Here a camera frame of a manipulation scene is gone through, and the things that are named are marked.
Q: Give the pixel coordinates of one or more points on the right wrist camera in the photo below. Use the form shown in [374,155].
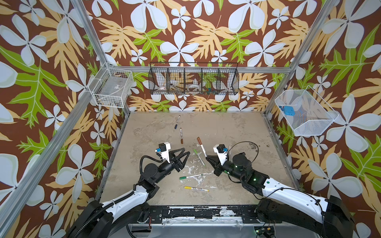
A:
[222,153]

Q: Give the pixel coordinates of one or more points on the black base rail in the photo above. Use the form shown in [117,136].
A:
[246,214]

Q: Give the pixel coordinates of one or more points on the black wire basket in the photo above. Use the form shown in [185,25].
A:
[209,78]

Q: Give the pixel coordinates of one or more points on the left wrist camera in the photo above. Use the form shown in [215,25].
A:
[163,151]

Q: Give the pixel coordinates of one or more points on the yellow capped marker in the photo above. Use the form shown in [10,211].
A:
[196,188]

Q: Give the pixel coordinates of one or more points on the blue capped marker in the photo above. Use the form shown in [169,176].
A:
[177,122]

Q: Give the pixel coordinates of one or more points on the white wire basket left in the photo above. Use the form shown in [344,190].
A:
[111,86]

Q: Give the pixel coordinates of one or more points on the blue object in basket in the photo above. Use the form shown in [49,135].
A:
[288,111]

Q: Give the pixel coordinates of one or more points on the white mesh basket right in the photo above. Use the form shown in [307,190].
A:
[313,114]

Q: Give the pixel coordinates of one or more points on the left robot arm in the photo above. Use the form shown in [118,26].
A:
[97,220]

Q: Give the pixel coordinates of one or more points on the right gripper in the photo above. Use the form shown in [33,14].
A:
[219,166]

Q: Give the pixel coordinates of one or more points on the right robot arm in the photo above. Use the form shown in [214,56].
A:
[327,217]

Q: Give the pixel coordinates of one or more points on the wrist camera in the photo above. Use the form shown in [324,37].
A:
[222,153]
[163,151]

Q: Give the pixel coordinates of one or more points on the brown capped thin marker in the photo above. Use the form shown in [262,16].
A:
[181,136]

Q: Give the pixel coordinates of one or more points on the light green capped marker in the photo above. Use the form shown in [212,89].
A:
[199,157]

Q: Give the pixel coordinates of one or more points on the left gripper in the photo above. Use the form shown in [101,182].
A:
[180,166]

